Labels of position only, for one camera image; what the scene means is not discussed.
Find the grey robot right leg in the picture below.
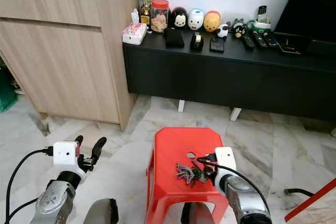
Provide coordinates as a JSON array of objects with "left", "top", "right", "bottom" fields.
[{"left": 181, "top": 203, "right": 214, "bottom": 224}]

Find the white round plush toy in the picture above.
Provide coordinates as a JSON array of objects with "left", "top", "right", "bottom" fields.
[{"left": 187, "top": 8, "right": 205, "bottom": 31}]

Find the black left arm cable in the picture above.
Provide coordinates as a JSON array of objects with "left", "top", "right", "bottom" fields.
[{"left": 5, "top": 147, "right": 54, "bottom": 224}]

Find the grey robot leg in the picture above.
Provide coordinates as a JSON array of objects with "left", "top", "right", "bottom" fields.
[
  {"left": 181, "top": 203, "right": 214, "bottom": 224},
  {"left": 84, "top": 198, "right": 119, "bottom": 224}
]

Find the small panda figure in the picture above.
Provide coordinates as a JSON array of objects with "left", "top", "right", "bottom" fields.
[{"left": 217, "top": 23, "right": 230, "bottom": 39}]

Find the black table leg foot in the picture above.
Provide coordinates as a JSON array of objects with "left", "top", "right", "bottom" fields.
[{"left": 285, "top": 187, "right": 316, "bottom": 198}]

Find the grey robot left leg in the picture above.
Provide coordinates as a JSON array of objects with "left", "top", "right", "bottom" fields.
[{"left": 84, "top": 198, "right": 119, "bottom": 224}]

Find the yellow bear plush toy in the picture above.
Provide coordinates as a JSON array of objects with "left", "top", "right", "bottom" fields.
[{"left": 204, "top": 10, "right": 222, "bottom": 33}]

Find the red-lidded snack jar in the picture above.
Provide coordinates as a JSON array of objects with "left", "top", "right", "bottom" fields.
[{"left": 150, "top": 0, "right": 170, "bottom": 34}]

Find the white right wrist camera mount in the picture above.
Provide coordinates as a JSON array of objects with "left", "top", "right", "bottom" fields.
[{"left": 213, "top": 146, "right": 237, "bottom": 190}]

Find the dark key bunch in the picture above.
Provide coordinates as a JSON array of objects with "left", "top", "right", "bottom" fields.
[{"left": 176, "top": 163, "right": 205, "bottom": 188}]

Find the black mouse plush toy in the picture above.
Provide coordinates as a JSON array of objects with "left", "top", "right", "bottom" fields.
[{"left": 170, "top": 7, "right": 188, "bottom": 29}]

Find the black tape dispenser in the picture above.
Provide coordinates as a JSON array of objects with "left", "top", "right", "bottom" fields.
[{"left": 191, "top": 32, "right": 205, "bottom": 52}]

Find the red plastic stool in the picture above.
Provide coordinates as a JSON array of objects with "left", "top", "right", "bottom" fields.
[{"left": 145, "top": 127, "right": 229, "bottom": 224}]

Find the green and white bowl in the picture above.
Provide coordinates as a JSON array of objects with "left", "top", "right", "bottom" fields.
[{"left": 253, "top": 17, "right": 272, "bottom": 32}]

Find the small black cat figure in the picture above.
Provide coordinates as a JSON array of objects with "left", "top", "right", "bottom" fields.
[{"left": 232, "top": 18, "right": 247, "bottom": 39}]

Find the black remote with red buttons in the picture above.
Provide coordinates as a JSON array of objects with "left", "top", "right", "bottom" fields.
[{"left": 266, "top": 35, "right": 280, "bottom": 48}]

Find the light wooden cabinet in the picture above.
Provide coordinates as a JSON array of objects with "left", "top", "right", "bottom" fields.
[{"left": 0, "top": 0, "right": 140, "bottom": 132}]

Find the pink tissue pack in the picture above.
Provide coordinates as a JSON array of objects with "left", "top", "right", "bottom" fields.
[{"left": 122, "top": 10, "right": 148, "bottom": 45}]

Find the red bar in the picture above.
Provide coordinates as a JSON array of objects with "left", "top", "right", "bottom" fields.
[{"left": 285, "top": 177, "right": 336, "bottom": 222}]

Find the green bag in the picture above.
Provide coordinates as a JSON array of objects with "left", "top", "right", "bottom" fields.
[{"left": 0, "top": 67, "right": 19, "bottom": 114}]

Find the black TV console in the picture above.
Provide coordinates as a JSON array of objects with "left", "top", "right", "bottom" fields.
[{"left": 122, "top": 28, "right": 336, "bottom": 121}]

